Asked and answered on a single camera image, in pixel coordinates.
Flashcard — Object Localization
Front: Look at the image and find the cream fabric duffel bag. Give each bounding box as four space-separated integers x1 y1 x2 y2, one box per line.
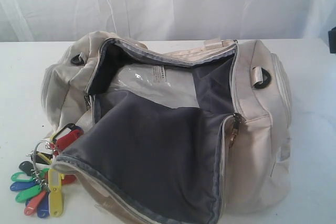
41 31 292 223

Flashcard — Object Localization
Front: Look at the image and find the colourful key tag bunch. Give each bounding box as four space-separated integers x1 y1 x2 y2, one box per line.
10 123 84 219

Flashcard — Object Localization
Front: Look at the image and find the clear plastic wrapped package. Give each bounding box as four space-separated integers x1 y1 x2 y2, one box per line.
97 63 199 114

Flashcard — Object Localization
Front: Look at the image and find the dark object at right edge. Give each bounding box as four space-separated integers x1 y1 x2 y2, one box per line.
328 27 336 54

